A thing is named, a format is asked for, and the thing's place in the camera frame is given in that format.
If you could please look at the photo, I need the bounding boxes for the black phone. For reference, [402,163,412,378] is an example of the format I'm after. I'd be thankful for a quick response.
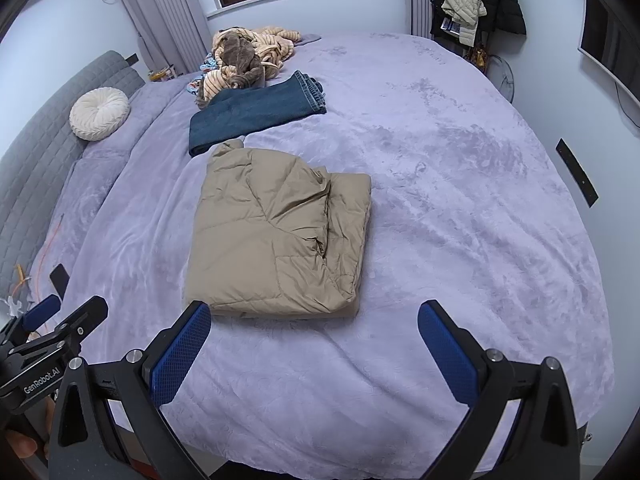
[50,263,70,298]

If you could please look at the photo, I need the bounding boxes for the tan striped cloth pile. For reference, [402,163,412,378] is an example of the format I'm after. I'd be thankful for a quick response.
[197,27,302,106]

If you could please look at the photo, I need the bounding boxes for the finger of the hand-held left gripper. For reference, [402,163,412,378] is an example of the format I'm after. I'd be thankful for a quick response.
[0,294,62,347]
[10,296,109,361]

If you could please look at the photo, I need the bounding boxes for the beige hanging puffer vest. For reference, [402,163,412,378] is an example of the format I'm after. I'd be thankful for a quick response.
[442,0,488,48]

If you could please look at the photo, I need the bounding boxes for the beige puffer jacket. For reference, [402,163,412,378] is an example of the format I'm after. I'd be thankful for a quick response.
[184,141,373,320]

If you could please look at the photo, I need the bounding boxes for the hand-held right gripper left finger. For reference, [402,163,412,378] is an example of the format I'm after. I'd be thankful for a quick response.
[47,300,213,480]

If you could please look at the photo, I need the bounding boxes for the colourful printed cloth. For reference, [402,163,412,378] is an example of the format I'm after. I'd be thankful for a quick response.
[186,55,221,96]

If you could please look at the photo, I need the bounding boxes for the brown plush cloth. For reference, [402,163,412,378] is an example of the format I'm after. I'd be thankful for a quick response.
[220,31,266,88]

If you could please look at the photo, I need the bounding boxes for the lavender fleece blanket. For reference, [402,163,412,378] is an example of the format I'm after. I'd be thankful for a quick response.
[30,30,616,473]

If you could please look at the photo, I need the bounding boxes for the black wall strip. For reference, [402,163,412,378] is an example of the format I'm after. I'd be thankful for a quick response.
[556,138,599,207]

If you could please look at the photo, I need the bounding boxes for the folded blue jeans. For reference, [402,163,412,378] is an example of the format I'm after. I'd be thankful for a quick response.
[188,70,327,157]

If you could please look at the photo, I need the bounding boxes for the orange cable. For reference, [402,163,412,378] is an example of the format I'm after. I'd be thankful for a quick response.
[12,215,66,306]

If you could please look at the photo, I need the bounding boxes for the person's left hand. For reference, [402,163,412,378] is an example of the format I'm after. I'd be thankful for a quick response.
[0,430,40,462]

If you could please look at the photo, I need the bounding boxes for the grey standing fan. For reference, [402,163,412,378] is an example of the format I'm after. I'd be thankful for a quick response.
[487,55,515,103]

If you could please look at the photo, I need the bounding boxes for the black hanging jacket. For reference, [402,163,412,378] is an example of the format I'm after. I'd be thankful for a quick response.
[430,0,527,41]

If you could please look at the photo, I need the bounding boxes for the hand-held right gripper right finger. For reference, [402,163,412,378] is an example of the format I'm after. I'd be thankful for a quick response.
[417,300,583,480]

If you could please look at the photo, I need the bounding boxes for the grey quilted headboard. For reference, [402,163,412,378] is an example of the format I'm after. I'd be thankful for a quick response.
[0,51,146,291]

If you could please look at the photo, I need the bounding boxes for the round cream pillow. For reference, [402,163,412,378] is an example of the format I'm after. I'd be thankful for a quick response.
[69,87,131,142]

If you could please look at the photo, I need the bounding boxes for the wall television screen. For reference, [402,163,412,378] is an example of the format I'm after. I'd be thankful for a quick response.
[577,0,640,126]

